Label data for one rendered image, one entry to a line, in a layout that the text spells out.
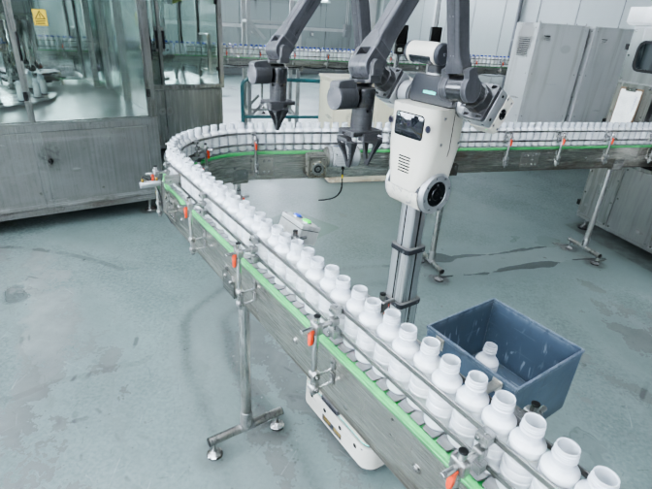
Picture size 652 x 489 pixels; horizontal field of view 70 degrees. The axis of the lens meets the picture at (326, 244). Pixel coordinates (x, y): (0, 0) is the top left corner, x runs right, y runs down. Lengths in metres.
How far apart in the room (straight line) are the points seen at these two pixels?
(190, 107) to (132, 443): 4.93
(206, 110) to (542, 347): 5.73
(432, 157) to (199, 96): 5.19
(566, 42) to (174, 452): 6.66
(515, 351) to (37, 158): 3.79
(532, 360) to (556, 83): 6.07
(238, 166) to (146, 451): 1.62
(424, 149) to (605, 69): 6.39
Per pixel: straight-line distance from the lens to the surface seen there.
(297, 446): 2.29
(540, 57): 7.17
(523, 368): 1.66
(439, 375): 0.97
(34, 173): 4.43
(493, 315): 1.66
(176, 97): 6.52
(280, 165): 2.97
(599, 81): 7.91
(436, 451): 1.02
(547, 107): 7.43
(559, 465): 0.88
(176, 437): 2.38
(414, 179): 1.72
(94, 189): 4.52
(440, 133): 1.67
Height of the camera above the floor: 1.74
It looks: 26 degrees down
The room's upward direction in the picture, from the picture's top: 4 degrees clockwise
